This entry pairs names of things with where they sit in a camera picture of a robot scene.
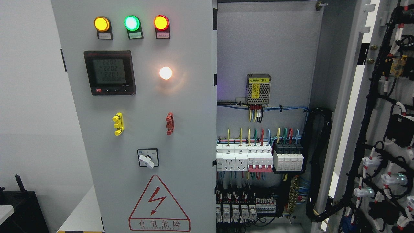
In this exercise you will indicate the red electric hazard warning sticker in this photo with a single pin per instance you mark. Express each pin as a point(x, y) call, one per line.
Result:
point(158, 210)

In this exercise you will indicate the white rotary selector switch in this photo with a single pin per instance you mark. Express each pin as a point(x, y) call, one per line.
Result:
point(148, 157)

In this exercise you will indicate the red terminal post block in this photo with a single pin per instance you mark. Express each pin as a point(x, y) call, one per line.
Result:
point(170, 123)

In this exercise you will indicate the yellow indicator light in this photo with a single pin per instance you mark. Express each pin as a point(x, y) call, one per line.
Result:
point(102, 23)

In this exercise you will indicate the grey cabinet door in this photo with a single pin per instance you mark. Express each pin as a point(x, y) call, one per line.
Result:
point(186, 156)
point(364, 181)

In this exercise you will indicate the green indicator light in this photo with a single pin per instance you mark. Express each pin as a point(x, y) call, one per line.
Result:
point(132, 23)

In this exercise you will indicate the black surge protector modules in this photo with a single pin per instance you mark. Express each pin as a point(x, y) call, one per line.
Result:
point(287, 157)

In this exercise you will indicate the red indicator light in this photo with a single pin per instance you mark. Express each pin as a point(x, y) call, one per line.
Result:
point(161, 22)

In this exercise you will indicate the metal mesh power supply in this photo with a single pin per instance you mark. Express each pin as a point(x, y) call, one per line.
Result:
point(258, 89)

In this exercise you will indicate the yellow terminal post block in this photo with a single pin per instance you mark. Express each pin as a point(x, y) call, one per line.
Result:
point(118, 123)

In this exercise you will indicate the black digital power meter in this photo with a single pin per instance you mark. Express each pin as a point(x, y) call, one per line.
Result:
point(110, 72)

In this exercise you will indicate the white glowing indicator light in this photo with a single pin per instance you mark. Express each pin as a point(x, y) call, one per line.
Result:
point(165, 73)

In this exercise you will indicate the white socket breaker row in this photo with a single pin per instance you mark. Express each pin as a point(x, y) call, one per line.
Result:
point(244, 157)

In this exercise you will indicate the lower relay terminal row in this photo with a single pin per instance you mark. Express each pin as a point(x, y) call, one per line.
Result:
point(246, 204)

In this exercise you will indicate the black box at lower left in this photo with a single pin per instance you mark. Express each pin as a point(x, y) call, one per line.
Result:
point(27, 216)

